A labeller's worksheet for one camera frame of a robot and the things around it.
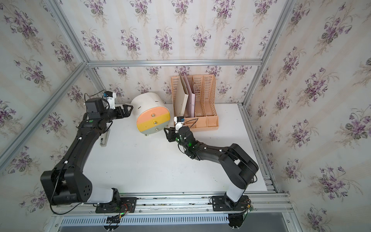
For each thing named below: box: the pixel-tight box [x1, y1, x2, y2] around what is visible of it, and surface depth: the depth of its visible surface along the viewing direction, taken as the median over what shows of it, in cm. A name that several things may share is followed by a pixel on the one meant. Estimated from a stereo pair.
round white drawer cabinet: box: [130, 92, 172, 136], surface depth 92 cm
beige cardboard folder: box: [175, 74, 189, 117], surface depth 94 cm
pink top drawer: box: [137, 106, 171, 125], surface depth 88 cm
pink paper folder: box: [183, 74, 196, 118], surface depth 92 cm
